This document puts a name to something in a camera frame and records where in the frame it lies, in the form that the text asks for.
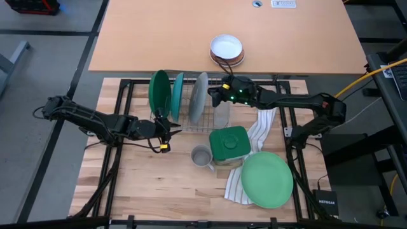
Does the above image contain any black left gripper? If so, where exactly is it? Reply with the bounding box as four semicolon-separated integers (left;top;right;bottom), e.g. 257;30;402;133
153;108;183;154

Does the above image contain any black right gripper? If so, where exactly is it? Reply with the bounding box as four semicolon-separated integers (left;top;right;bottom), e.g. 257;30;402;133
207;74;259;109

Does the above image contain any grey plate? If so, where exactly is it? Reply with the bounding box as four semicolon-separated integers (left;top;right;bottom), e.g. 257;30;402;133
188;71;210;125

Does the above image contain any teal plate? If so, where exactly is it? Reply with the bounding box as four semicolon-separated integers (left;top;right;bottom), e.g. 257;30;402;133
170;72;186;123

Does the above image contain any dark green plate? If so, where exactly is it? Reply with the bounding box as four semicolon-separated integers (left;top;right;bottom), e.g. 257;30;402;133
148;69;172;119

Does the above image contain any clear plastic utensil holder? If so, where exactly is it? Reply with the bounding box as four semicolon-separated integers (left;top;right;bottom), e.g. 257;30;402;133
213;100;231;128

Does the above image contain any beige floral mug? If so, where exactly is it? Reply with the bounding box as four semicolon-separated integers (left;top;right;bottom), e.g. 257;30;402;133
190;144;217;174

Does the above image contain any brown rimmed plate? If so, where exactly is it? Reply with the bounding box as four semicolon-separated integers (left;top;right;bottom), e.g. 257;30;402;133
209;47;245;68

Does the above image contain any green Cascade detergent tub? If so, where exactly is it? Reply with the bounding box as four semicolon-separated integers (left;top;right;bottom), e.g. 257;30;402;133
209;125;252;165

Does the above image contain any white bowl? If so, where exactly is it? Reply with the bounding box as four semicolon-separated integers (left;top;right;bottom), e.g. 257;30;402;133
210;34;244;61

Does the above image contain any white striped dish towel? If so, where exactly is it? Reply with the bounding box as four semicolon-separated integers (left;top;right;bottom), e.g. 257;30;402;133
224;108;277;205

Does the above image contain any light brown wooden desk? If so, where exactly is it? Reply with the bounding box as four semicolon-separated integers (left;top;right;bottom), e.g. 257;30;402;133
88;0;368;76

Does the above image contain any light green plate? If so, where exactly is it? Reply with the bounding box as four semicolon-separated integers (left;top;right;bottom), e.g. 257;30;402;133
240;151;294;209

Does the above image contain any white power strip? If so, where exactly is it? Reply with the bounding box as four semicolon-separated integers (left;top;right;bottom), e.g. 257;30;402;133
270;0;298;9

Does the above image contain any black equipment cart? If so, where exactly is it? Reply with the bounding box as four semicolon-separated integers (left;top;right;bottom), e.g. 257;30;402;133
319;52;407;217

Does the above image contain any grey bench leg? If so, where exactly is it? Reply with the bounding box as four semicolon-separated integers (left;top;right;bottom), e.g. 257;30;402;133
0;40;31;96

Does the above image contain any black laptop keyboard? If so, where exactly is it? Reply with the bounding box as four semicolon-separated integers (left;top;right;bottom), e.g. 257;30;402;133
389;62;407;102

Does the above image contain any red and black toolbox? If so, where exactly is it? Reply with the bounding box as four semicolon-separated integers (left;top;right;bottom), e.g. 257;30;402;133
4;0;61;16

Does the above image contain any metal wire dish rack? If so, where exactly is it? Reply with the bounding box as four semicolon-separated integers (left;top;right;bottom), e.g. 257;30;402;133
149;69;231;134

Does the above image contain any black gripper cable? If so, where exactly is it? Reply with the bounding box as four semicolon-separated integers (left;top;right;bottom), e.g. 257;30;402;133
215;54;235;78

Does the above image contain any black aluminium table frame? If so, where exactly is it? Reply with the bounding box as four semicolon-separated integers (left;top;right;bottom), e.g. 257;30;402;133
68;78;343;229

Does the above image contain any black cable bundle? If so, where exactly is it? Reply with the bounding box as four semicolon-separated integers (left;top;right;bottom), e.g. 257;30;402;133
74;144;123;219
286;146;331;220

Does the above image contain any white cable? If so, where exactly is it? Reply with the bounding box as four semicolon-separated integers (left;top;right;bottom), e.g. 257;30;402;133
345;97;382;125

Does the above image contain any yellow cable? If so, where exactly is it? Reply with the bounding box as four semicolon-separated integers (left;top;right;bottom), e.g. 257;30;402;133
333;58;407;99

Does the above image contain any black Netgear network switch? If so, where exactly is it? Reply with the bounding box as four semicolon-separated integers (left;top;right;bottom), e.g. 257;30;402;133
312;189;340;218

